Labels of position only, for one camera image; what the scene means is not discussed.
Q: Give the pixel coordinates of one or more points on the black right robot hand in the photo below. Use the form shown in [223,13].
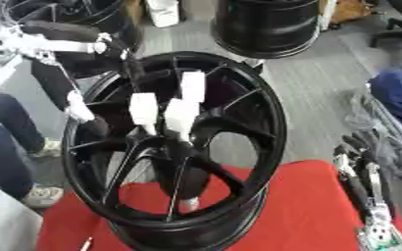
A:
[359,153]

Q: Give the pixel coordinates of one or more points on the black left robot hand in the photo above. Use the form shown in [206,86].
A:
[84,63]

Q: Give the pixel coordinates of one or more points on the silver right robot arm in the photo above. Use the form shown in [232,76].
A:
[382,235]

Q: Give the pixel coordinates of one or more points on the black wheel rim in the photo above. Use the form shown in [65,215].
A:
[95,13]
[267,26]

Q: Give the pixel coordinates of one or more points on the black spoked wheel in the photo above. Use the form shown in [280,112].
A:
[250,108]

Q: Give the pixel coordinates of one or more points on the grey metal cart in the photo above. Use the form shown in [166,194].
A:
[390,137]

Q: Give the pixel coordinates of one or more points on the white box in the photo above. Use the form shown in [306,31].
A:
[163,12]

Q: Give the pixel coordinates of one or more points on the person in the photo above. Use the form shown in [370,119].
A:
[4,157]

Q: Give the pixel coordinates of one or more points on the brown bag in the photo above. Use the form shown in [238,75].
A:
[350,11]

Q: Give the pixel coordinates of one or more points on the white fabric bundle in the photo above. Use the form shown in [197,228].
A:
[7,219]

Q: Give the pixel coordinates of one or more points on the small white stick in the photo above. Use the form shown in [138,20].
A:
[86,244]

